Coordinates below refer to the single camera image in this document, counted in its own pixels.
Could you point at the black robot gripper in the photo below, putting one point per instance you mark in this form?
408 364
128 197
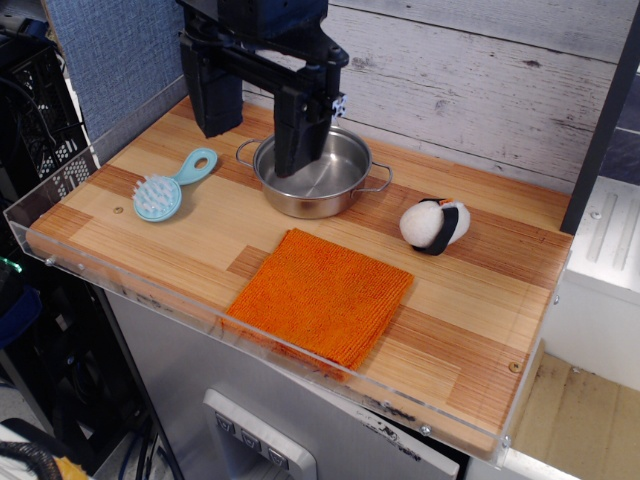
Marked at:
278 46

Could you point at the light blue hair brush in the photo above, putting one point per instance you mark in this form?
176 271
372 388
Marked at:
157 198

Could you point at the orange knitted cloth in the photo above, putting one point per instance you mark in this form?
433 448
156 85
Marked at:
319 302

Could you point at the stainless steel pot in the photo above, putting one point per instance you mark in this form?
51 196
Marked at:
324 188

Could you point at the blue fabric partition panel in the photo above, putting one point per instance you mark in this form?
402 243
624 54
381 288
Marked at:
119 54

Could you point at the white plush sushi toy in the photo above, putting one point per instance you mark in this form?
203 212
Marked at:
431 225

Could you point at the black plastic crate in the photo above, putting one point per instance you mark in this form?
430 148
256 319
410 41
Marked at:
41 131

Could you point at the clear acrylic table guard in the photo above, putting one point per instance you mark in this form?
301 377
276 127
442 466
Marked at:
450 363

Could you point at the stainless steel cabinet front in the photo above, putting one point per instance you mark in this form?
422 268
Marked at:
179 364

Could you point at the white appliance block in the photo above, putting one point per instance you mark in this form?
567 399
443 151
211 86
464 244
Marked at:
593 320

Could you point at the dark vertical metal post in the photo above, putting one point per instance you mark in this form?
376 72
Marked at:
614 103

